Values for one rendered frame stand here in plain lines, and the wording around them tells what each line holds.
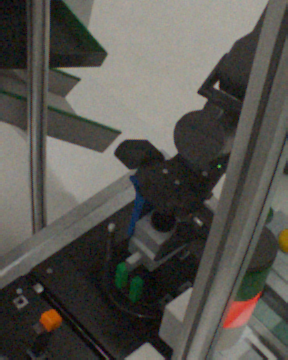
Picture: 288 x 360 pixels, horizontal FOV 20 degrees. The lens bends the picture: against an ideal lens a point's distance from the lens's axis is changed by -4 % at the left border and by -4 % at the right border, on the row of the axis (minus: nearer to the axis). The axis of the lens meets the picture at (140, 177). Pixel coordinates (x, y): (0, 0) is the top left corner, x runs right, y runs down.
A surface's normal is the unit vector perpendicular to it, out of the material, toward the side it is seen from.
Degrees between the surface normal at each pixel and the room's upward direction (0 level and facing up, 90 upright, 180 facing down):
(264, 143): 90
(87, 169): 0
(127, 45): 0
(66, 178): 0
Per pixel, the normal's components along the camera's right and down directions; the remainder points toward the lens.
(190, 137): -0.39, 0.14
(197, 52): 0.08, -0.61
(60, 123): 0.53, 0.70
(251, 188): -0.74, 0.50
